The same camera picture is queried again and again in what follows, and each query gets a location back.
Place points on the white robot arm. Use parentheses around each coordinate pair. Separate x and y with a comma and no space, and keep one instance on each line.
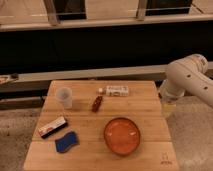
(186,75)

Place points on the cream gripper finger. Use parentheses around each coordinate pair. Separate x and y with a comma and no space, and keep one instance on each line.
(167,109)

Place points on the blue sponge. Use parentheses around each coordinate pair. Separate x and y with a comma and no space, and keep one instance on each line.
(64,143)

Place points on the orange plastic bowl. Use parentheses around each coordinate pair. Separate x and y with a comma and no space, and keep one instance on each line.
(122,136)

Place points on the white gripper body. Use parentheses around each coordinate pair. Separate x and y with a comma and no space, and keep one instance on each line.
(170,92)

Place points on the translucent plastic cup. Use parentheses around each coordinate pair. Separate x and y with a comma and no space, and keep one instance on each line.
(64,96)

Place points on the black red white box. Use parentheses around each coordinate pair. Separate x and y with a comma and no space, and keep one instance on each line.
(52,126)

